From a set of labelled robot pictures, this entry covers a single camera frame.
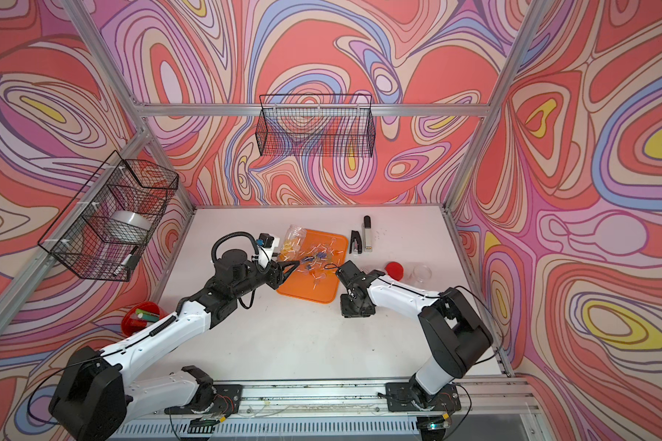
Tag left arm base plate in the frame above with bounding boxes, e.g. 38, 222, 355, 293
164, 384, 243, 417

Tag orange tray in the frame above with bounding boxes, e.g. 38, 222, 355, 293
276, 225, 349, 304

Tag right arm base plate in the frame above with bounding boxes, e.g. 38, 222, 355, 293
378, 381, 462, 415

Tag lollipop candies on tray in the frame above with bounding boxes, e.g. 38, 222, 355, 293
295, 239, 345, 288

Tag beige and black stapler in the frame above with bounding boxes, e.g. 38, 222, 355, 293
362, 215, 373, 253

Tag black wire basket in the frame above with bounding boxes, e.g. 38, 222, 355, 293
38, 152, 179, 282
255, 93, 376, 158

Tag black wire basket back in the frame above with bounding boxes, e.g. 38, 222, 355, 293
255, 93, 376, 158

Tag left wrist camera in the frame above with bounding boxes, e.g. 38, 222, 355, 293
257, 233, 281, 269

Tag patterned lid candy jar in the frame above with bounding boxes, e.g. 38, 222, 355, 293
278, 225, 307, 261

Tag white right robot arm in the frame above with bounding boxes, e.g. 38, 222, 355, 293
335, 261, 494, 397

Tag red pen cup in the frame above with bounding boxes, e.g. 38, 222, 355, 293
121, 301, 167, 337

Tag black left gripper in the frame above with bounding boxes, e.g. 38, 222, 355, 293
229, 252, 296, 302

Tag black wire basket left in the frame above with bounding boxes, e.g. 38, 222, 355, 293
38, 152, 179, 282

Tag red jar lid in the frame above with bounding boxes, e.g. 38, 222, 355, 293
384, 261, 405, 281

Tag white bowl in basket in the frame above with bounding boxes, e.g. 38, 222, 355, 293
106, 211, 152, 244

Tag aluminium frame corner post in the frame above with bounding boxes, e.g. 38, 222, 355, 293
443, 0, 554, 213

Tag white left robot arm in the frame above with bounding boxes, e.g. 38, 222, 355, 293
49, 249, 299, 440

